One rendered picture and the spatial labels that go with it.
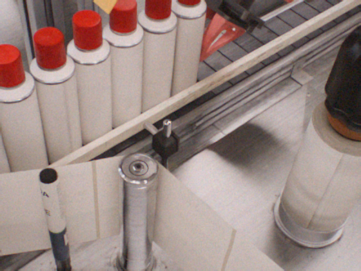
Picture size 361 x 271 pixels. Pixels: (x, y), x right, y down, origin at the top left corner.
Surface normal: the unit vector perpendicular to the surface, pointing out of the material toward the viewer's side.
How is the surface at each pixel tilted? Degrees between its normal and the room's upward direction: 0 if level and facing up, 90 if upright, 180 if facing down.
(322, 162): 88
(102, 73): 90
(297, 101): 0
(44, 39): 2
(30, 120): 90
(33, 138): 90
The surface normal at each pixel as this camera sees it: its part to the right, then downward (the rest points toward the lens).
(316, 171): -0.74, 0.48
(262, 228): 0.08, -0.65
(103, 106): 0.61, 0.63
